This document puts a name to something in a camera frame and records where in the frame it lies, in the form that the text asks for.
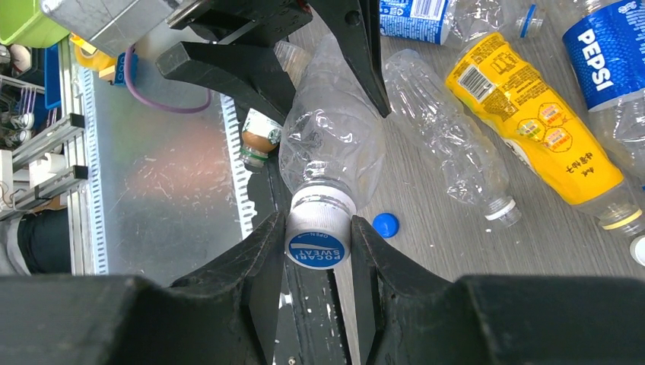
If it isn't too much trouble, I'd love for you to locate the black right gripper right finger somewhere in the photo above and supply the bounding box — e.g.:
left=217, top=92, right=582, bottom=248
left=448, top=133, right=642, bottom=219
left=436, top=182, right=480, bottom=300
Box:
left=351, top=216, right=644, bottom=364

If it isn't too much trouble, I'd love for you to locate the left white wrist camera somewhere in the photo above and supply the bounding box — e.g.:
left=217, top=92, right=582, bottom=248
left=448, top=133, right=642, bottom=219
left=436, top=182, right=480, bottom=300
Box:
left=40, top=0, right=182, bottom=56

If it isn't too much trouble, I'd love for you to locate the white blue Pocari Sweat cap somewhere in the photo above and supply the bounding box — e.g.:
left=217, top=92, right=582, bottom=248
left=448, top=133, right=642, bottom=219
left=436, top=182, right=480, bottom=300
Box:
left=284, top=185, right=357, bottom=270

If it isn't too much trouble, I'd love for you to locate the clear crumpled plastic bottle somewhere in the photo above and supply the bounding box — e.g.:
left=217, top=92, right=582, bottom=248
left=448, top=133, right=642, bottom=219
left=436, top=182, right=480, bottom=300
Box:
left=383, top=49, right=522, bottom=228

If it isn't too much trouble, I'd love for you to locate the brown coffee bottle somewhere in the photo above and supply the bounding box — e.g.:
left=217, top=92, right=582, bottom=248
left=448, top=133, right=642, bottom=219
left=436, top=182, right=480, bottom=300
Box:
left=240, top=108, right=282, bottom=167

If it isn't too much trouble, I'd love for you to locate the blue Pepsi label bottle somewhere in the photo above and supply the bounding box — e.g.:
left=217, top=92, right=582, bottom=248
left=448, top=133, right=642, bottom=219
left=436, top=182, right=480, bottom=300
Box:
left=557, top=0, right=644, bottom=179

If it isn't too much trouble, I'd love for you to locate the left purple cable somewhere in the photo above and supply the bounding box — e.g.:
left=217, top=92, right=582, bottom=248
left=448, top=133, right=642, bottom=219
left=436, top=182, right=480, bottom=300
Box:
left=123, top=45, right=213, bottom=116

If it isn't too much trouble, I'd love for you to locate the yellow label bottle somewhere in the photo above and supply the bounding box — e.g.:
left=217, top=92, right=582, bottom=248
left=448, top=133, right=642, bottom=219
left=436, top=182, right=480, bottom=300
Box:
left=445, top=32, right=644, bottom=237

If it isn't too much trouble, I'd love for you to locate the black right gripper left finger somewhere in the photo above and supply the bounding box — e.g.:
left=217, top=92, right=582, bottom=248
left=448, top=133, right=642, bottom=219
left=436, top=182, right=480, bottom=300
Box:
left=1, top=212, right=285, bottom=364

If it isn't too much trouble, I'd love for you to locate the blue label clear bottle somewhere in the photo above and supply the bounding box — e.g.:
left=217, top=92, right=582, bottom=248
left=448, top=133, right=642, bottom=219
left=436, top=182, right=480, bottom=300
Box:
left=380, top=0, right=546, bottom=49

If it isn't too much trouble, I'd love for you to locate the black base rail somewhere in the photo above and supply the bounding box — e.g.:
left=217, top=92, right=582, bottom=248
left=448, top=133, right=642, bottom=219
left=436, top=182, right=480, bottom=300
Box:
left=247, top=156, right=352, bottom=364

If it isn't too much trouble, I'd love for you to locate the blue bottle cap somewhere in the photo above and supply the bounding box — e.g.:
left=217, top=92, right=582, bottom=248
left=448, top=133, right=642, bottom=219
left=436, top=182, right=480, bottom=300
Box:
left=372, top=212, right=400, bottom=239

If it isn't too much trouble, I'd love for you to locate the white cap near yellow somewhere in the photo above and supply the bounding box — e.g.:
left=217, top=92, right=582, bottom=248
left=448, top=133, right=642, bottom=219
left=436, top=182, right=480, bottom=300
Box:
left=630, top=236, right=645, bottom=266

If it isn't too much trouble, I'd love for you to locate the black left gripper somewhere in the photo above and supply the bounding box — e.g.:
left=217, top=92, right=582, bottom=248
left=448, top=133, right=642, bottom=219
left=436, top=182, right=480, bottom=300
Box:
left=155, top=0, right=391, bottom=125

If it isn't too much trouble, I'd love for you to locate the white slotted cable duct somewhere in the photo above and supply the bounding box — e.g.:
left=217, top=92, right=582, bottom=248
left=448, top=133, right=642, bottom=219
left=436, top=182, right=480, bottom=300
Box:
left=220, top=94, right=257, bottom=239

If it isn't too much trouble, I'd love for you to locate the green plastic bin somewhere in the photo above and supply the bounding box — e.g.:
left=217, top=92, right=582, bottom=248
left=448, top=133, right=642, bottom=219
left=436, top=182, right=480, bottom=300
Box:
left=1, top=0, right=69, bottom=49

